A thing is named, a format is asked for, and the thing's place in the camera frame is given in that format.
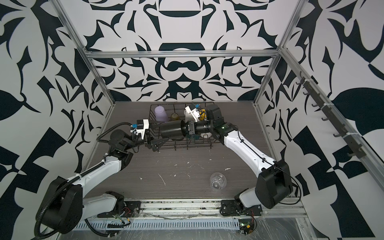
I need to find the black wire dish rack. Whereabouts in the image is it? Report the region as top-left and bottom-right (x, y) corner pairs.
(148, 103), (220, 151)

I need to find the amber glass cup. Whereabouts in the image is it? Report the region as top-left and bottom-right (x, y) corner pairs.
(170, 113), (180, 121)

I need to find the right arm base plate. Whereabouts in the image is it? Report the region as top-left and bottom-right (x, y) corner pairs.
(220, 200), (263, 217)

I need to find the grey wall hook rail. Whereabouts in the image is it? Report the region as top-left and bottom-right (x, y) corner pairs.
(297, 73), (367, 159)

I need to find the black mug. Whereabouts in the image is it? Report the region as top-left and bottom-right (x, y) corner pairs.
(159, 120), (187, 141)

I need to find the clear glass cup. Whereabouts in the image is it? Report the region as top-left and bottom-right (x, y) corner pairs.
(210, 173), (227, 191)

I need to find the cream faceted cup teal base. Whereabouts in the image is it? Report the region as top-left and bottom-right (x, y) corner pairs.
(187, 135), (200, 141)

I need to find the black corrugated cable conduit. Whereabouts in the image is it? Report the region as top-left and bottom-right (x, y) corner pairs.
(32, 121), (133, 239)

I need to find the yellow ceramic mug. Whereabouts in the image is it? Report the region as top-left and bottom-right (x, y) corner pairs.
(199, 109), (207, 121)

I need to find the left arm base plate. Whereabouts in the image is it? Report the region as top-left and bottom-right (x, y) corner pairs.
(97, 201), (141, 218)

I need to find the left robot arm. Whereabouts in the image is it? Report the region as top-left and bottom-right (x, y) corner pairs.
(34, 130), (169, 239)

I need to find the small circuit board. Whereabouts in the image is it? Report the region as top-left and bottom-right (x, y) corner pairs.
(239, 219), (257, 235)

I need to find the cream ceramic mug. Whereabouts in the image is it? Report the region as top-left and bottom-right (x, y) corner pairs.
(184, 110), (194, 122)

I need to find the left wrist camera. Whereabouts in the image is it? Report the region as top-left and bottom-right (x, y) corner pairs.
(131, 119), (150, 140)

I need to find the lilac plastic cup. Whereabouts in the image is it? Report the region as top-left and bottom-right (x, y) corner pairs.
(154, 106), (169, 122)

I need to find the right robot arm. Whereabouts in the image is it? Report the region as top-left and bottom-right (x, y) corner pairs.
(185, 104), (293, 209)

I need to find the white slotted cable duct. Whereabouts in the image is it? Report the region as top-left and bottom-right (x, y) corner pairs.
(89, 219), (240, 231)

